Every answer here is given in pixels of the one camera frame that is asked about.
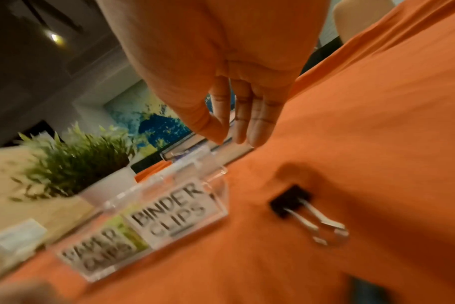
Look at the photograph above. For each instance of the person's right hand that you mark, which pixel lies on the person's right hand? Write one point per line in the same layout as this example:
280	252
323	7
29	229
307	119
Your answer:
212	44

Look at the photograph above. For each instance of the person's left hand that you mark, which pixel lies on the person's left hand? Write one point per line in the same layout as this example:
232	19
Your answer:
25	294

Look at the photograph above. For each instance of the clear two-compartment plastic box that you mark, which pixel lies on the clear two-compartment plastic box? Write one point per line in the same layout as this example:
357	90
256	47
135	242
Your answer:
175	219

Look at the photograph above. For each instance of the single black binder clip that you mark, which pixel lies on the single black binder clip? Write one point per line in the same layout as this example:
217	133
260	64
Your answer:
287	202

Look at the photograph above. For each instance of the brown cardboard box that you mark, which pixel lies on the brown cardboard box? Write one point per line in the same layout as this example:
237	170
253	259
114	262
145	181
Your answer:
10	190

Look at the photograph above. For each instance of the green plant in white pot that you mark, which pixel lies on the green plant in white pot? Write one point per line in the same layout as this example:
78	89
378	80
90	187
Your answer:
73	166

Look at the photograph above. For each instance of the ceiling light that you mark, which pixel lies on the ceiling light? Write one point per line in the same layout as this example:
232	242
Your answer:
53	37

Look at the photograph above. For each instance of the black framed picture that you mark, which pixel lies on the black framed picture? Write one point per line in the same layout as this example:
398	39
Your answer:
36	127

